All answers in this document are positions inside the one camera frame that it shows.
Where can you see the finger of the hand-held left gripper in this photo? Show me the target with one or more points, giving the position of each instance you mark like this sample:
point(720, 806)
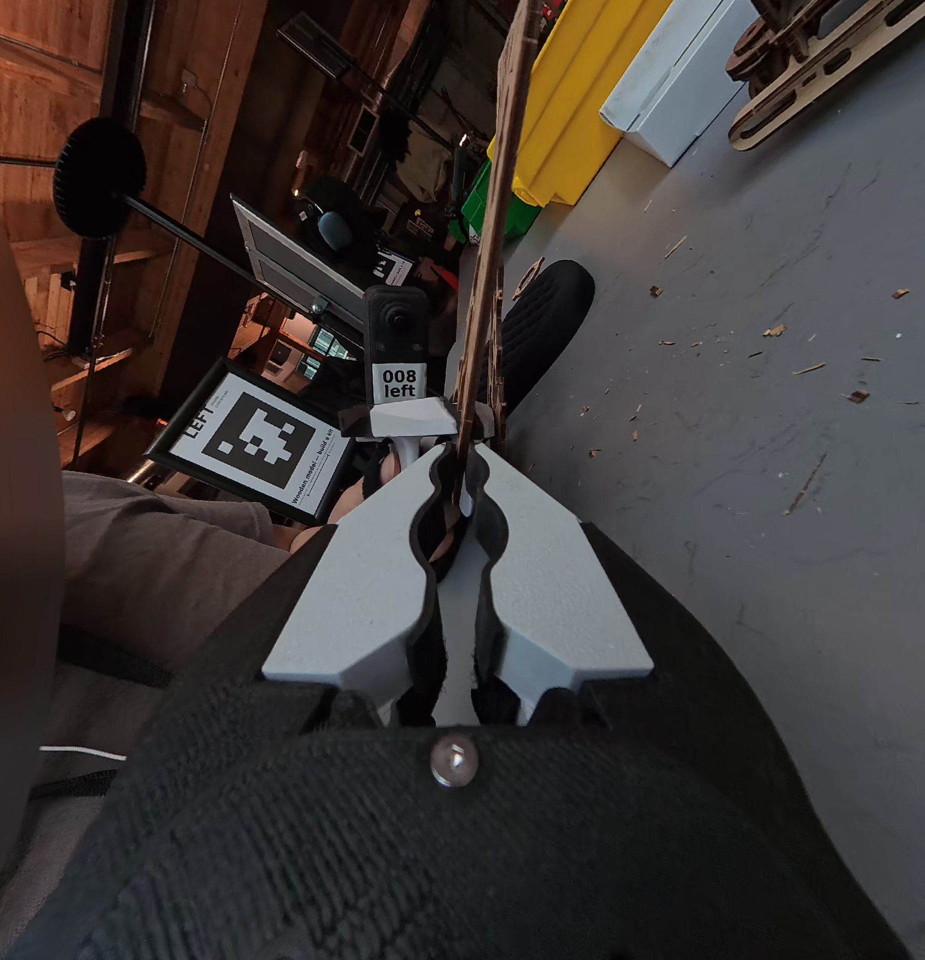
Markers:
point(414, 418)
point(489, 424)

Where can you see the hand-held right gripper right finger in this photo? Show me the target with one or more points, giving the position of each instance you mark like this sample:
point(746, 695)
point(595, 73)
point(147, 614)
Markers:
point(567, 600)

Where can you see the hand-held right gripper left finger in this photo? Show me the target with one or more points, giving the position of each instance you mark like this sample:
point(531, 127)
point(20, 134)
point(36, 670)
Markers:
point(350, 600)

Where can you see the perforated plywood panel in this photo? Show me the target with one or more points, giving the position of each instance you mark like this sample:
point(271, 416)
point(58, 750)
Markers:
point(492, 225)

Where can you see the wooden mechanical model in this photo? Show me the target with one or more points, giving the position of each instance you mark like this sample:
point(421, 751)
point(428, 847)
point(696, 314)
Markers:
point(807, 67)

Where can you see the person's left hand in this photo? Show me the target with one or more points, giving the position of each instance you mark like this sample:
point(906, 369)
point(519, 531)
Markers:
point(357, 506)

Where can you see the small white marker sign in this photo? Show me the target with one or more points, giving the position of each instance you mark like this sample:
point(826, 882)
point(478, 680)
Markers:
point(393, 268)

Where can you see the grey monitor panel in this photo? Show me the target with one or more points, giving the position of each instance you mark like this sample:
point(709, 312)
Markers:
point(297, 255)

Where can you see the green plastic bin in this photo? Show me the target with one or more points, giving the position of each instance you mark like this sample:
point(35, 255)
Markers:
point(492, 210)

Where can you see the framed marker sign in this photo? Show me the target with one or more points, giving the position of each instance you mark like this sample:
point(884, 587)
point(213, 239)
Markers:
point(252, 442)

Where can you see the yellow plastic bin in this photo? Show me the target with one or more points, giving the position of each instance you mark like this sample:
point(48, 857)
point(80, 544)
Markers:
point(575, 97)

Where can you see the hanging light panel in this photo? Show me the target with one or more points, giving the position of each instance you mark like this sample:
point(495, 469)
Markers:
point(316, 41)

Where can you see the scattered wood chips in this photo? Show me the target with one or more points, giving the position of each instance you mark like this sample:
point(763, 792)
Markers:
point(774, 330)

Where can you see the black round fan on pole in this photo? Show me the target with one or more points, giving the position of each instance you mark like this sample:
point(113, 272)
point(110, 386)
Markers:
point(99, 176)

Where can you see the white box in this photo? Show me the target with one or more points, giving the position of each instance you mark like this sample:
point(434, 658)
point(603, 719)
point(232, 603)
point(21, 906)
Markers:
point(672, 82)

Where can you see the silver ventilation duct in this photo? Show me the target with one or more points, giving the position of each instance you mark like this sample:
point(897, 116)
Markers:
point(144, 472)

